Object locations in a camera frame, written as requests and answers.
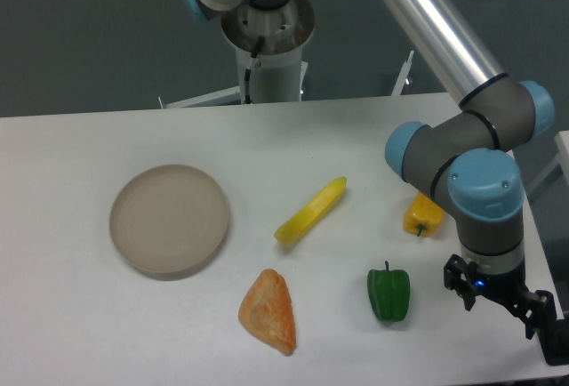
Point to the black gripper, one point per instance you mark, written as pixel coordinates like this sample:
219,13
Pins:
536,310

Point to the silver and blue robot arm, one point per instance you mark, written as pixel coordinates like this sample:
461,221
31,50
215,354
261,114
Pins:
463,164

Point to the yellow bell pepper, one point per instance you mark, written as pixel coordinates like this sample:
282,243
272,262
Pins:
423,217

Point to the green bell pepper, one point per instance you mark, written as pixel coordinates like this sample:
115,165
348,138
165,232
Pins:
389,293

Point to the yellow banana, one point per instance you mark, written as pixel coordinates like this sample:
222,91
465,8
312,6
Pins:
302,222

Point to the orange triangular bread pastry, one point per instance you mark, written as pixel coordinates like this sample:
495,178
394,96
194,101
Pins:
266,312

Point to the beige round plate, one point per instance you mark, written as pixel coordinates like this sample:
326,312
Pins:
170,221

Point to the white post at right edge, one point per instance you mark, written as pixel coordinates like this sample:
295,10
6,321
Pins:
556,168

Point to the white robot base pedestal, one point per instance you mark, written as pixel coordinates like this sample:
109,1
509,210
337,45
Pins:
269,45

